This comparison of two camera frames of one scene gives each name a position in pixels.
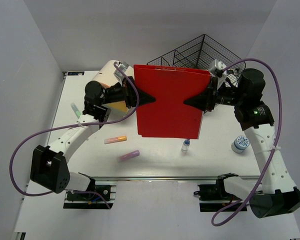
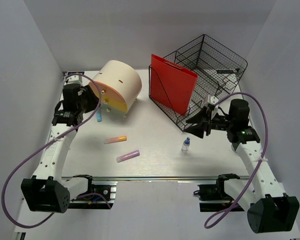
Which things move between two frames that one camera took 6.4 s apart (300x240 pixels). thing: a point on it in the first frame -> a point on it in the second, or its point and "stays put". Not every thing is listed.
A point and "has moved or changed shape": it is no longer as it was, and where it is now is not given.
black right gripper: [206, 100] -> [204, 120]
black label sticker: [76, 73] stays put
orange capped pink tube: [115, 139] stays put
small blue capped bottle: [185, 146] stays put
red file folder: [169, 116] has moved or changed shape
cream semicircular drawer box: [105, 75] stays put
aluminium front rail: [173, 178] stays put
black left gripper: [129, 93] -> [95, 102]
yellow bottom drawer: [119, 108] stays put
